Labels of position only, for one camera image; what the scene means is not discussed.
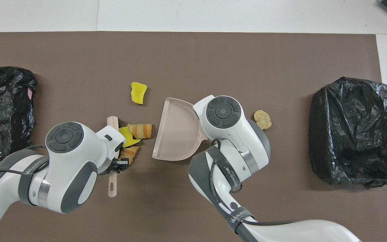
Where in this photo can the beige plastic dustpan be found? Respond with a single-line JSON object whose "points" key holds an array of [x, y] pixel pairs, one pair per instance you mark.
{"points": [[176, 131]]}

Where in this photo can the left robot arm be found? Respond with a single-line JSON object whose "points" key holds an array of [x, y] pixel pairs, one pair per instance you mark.
{"points": [[69, 168]]}

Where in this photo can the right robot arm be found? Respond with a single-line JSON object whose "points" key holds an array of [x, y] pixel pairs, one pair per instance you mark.
{"points": [[233, 134]]}

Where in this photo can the black bag lined bin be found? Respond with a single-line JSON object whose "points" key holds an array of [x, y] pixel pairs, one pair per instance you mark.
{"points": [[354, 134], [2, 111]]}

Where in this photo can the orange striped peel piece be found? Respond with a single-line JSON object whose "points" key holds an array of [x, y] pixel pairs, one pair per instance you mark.
{"points": [[129, 154], [141, 131]]}

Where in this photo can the yellow peel piece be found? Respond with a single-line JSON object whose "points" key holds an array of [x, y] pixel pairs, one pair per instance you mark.
{"points": [[128, 139]]}

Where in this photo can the yellow sponge piece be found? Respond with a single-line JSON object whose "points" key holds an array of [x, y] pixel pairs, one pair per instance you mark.
{"points": [[138, 93]]}

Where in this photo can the tan round cracker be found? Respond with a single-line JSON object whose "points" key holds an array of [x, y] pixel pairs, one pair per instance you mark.
{"points": [[262, 119]]}

